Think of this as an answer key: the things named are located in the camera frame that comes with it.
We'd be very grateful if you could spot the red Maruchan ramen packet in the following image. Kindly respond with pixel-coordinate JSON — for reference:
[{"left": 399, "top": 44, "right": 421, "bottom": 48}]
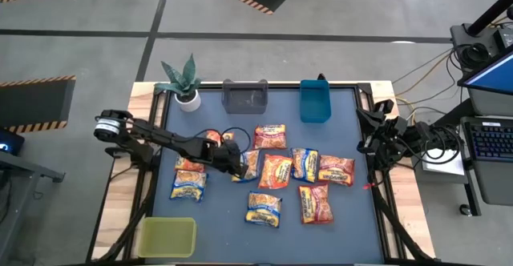
[
  {"left": 297, "top": 183, "right": 334, "bottom": 224},
  {"left": 252, "top": 123, "right": 288, "bottom": 150},
  {"left": 317, "top": 155, "right": 356, "bottom": 187}
]

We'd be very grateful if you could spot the yellow floor cable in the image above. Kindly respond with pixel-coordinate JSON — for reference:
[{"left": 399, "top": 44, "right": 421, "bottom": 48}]
[{"left": 394, "top": 53, "right": 454, "bottom": 117}]

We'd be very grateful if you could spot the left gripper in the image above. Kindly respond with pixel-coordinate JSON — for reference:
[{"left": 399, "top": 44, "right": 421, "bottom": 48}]
[{"left": 208, "top": 139, "right": 248, "bottom": 179}]

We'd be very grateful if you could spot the computer monitor blue screen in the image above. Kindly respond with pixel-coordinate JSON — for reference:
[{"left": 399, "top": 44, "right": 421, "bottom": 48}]
[{"left": 458, "top": 48, "right": 513, "bottom": 97}]

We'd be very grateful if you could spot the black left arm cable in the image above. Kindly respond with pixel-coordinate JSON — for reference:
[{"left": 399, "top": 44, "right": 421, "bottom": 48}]
[{"left": 182, "top": 126, "right": 252, "bottom": 154}]

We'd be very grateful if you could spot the black stand pole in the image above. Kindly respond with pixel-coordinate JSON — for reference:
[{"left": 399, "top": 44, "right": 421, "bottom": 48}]
[{"left": 467, "top": 0, "right": 513, "bottom": 37}]

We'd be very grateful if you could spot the grey box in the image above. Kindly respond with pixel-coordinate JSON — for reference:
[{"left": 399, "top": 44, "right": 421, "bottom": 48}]
[{"left": 410, "top": 153, "right": 470, "bottom": 185}]

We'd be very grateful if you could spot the white paper sheet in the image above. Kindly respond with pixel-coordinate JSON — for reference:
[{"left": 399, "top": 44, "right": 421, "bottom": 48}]
[{"left": 420, "top": 147, "right": 466, "bottom": 177}]

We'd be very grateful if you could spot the black aluminium table frame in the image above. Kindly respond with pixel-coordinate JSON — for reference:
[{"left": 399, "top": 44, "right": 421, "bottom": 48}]
[{"left": 86, "top": 80, "right": 436, "bottom": 266}]

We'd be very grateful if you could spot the coiled black cable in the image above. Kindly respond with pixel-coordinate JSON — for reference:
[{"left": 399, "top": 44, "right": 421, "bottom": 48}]
[{"left": 460, "top": 41, "right": 492, "bottom": 71}]

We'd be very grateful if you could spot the black device blue light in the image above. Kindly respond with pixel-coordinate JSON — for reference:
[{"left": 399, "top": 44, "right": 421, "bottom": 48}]
[{"left": 0, "top": 127, "right": 26, "bottom": 157}]

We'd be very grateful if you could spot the grey translucent plastic bin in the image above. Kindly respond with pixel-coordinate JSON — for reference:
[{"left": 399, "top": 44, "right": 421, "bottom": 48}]
[{"left": 221, "top": 79, "right": 269, "bottom": 115}]

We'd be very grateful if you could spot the grey side desk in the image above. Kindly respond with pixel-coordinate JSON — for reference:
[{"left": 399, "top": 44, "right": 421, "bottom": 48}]
[{"left": 0, "top": 149, "right": 66, "bottom": 265}]

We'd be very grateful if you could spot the black backlit keyboard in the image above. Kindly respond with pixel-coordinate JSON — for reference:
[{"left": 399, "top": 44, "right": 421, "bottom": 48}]
[{"left": 463, "top": 116, "right": 513, "bottom": 163}]

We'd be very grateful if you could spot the grey computer cart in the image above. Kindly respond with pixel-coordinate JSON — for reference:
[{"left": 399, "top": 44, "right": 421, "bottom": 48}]
[{"left": 434, "top": 85, "right": 513, "bottom": 218}]

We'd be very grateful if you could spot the yellow-green plastic bin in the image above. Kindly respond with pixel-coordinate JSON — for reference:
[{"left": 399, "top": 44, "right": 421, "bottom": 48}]
[{"left": 138, "top": 216, "right": 198, "bottom": 259}]

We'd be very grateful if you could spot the grey stand base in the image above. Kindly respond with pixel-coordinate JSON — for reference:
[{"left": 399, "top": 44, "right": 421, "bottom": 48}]
[{"left": 449, "top": 22, "right": 513, "bottom": 75}]

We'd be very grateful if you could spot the teal blue plastic bin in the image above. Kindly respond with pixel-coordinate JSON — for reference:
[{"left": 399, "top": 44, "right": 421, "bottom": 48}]
[{"left": 299, "top": 79, "right": 333, "bottom": 123}]

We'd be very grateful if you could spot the snake plant in white pot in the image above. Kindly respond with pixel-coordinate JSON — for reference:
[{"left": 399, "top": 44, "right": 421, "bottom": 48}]
[{"left": 154, "top": 53, "right": 204, "bottom": 113}]

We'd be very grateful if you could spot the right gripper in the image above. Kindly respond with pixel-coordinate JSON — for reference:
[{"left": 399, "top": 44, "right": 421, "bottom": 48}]
[{"left": 355, "top": 106, "right": 406, "bottom": 157}]

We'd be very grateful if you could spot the grey floor cable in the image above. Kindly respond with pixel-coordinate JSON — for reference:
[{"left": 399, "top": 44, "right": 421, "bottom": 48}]
[{"left": 391, "top": 47, "right": 462, "bottom": 107}]

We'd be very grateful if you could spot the blue Maruchan ramen packet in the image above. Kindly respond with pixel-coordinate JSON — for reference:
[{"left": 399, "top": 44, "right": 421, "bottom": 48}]
[
  {"left": 244, "top": 191, "right": 283, "bottom": 228},
  {"left": 169, "top": 170, "right": 208, "bottom": 202},
  {"left": 289, "top": 147, "right": 320, "bottom": 183},
  {"left": 231, "top": 149, "right": 261, "bottom": 183}
]

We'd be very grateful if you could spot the blue-grey table mat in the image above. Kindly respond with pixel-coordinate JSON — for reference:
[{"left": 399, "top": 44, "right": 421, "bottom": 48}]
[{"left": 151, "top": 87, "right": 386, "bottom": 265}]

